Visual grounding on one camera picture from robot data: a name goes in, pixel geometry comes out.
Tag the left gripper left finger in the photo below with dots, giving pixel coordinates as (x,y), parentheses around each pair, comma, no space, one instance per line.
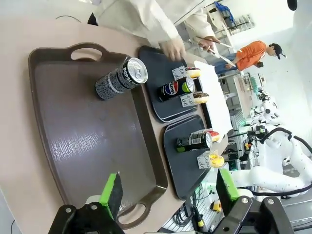
(73,221)

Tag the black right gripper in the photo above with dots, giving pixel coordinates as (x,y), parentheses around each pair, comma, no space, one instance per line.
(257,130)

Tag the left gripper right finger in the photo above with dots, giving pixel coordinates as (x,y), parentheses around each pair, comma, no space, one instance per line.
(256,219)

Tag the pink glazed donut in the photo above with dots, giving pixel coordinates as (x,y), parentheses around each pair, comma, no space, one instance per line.
(215,135)

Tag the yellow glazed donut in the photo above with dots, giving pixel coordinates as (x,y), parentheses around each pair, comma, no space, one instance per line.
(217,161)

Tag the white script paper sleeve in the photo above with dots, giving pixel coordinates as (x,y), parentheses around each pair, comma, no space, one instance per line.
(178,72)
(185,102)
(202,162)

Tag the chocolate glazed donut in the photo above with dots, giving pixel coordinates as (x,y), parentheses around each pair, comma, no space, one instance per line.
(201,98)

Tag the black green Pepsi can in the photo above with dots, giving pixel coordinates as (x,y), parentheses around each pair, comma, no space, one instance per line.
(192,143)
(173,89)

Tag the metal serving tongs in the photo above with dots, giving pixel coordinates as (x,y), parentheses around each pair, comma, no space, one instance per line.
(226,59)

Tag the chocolate donut with sprinkles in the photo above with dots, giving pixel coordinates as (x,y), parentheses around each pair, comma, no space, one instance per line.
(194,73)

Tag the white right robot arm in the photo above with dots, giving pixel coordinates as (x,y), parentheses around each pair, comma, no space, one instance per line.
(273,180)

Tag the person's right forearm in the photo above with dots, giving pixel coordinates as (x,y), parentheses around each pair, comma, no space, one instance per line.
(158,22)

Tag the person's left forearm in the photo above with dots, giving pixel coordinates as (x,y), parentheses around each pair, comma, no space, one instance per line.
(206,24)

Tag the person's left hand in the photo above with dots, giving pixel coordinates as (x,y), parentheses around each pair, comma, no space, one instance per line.
(208,42)

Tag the person's right hand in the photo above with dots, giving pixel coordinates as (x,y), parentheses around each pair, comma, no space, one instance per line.
(174,48)

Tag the red emergency stop button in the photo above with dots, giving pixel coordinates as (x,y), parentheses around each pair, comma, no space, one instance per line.
(247,146)

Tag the white humanoid robot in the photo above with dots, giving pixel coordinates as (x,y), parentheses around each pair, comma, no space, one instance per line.
(268,109)

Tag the white paper sheet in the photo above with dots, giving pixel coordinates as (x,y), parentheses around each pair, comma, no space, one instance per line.
(217,97)

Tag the person in orange shirt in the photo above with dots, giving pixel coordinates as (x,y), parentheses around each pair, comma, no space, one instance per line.
(251,53)

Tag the dark grey rectangular tray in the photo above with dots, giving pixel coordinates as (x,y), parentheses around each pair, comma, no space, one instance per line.
(180,170)
(156,73)

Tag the white metal shelf rack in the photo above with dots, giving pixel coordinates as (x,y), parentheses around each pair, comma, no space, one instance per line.
(241,23)

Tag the blue fabric bundle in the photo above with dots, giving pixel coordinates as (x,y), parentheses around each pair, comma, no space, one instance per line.
(224,11)

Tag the black hanging device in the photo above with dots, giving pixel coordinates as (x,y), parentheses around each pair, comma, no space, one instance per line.
(292,5)

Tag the black patterned Pepsi can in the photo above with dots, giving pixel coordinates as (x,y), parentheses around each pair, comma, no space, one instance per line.
(114,80)

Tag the person in white coat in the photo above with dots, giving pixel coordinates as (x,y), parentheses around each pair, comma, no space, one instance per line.
(117,12)

